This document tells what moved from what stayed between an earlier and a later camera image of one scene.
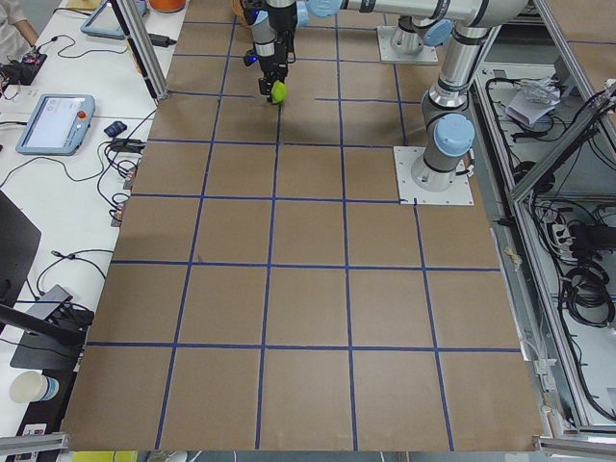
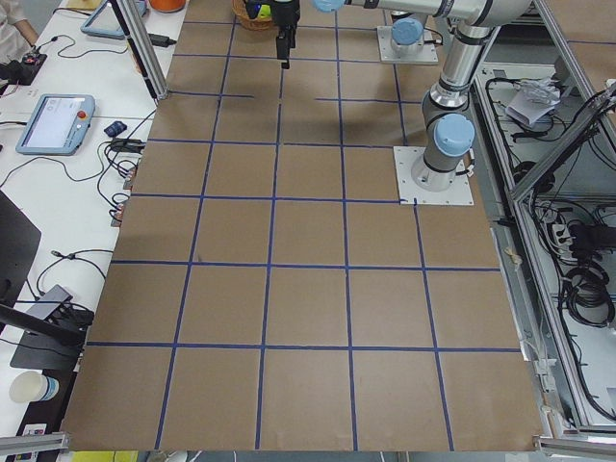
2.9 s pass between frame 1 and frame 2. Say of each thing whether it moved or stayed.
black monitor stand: stayed
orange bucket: stayed
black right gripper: moved
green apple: moved
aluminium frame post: stayed
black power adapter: stayed
